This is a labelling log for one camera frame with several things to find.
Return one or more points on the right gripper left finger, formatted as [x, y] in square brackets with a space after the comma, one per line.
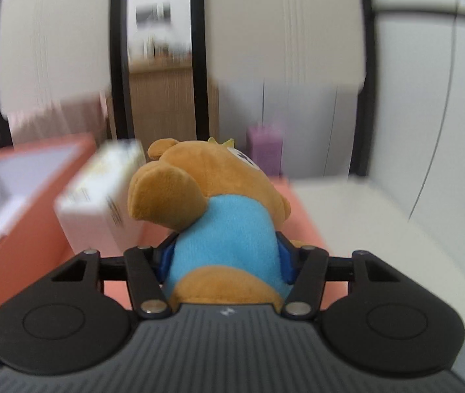
[146, 271]

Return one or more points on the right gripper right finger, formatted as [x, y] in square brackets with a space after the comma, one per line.
[304, 269]

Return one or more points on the white cardboard box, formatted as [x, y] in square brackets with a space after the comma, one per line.
[92, 208]

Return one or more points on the brown plush toy blue shirt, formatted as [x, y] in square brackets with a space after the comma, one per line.
[225, 213]

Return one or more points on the pink purple gift box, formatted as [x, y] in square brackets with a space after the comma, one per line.
[264, 146]

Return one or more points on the salmon pink storage box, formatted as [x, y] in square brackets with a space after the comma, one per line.
[32, 242]

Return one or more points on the wooden drawer cabinet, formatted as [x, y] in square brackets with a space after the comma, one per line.
[161, 93]

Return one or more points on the beige chair right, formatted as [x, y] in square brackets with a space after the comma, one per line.
[294, 41]

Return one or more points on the beige chair near bed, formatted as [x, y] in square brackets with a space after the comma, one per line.
[52, 51]

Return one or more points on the wall power socket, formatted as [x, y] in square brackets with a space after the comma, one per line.
[147, 15]

